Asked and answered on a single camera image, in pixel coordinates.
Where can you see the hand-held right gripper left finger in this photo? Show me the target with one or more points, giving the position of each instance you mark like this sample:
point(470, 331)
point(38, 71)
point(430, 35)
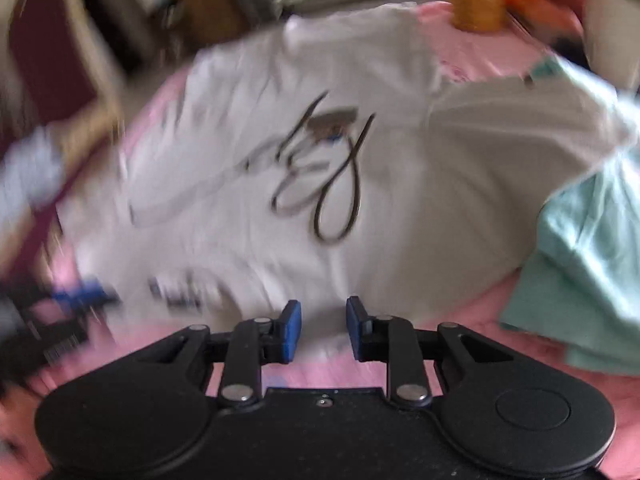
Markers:
point(291, 332)

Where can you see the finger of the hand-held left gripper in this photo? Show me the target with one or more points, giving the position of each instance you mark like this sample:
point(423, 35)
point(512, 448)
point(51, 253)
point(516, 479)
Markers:
point(82, 295)

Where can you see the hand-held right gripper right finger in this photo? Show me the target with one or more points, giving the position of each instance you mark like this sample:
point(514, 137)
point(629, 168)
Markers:
point(355, 330)

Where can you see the white printed t-shirt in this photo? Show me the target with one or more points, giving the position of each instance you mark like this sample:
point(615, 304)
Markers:
point(400, 185)

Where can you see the light blue knit garment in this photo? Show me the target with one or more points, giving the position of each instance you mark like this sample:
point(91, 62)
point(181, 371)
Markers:
point(25, 175)

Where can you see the mint green shirt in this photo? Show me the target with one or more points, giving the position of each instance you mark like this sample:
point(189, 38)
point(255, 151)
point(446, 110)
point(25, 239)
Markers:
point(590, 260)

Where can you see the pink printed blanket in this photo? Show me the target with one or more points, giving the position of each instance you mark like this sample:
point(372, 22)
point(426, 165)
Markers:
point(620, 400)

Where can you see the wooden cabinet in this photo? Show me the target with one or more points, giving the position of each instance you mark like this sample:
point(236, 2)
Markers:
point(215, 15)

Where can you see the white container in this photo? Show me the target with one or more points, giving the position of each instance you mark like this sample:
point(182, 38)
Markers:
point(610, 25)

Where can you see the maroon banquet chair gold frame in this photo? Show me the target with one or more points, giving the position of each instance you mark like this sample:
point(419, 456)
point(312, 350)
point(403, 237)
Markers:
point(45, 50)

